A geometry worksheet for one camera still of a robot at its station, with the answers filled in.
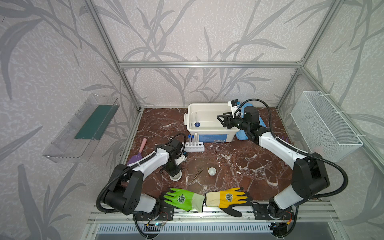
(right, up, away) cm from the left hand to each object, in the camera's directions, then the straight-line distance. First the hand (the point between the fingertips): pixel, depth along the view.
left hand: (175, 166), depth 87 cm
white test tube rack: (+11, +10, +8) cm, 16 cm away
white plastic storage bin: (+15, +29, +23) cm, 40 cm away
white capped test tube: (+12, +16, +2) cm, 20 cm away
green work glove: (+6, -14, -10) cm, 18 cm away
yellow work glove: (+28, -13, -11) cm, 33 cm away
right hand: (+27, +33, -4) cm, 42 cm away
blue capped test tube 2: (+8, +18, -1) cm, 20 cm away
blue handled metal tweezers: (+15, -3, +2) cm, 15 cm away
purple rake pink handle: (+74, +15, +15) cm, 77 cm away
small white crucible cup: (+22, -2, 0) cm, 22 cm away
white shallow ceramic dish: (+2, -5, -4) cm, 6 cm away
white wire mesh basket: (+70, +23, -21) cm, 77 cm away
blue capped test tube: (+10, +15, +2) cm, 19 cm away
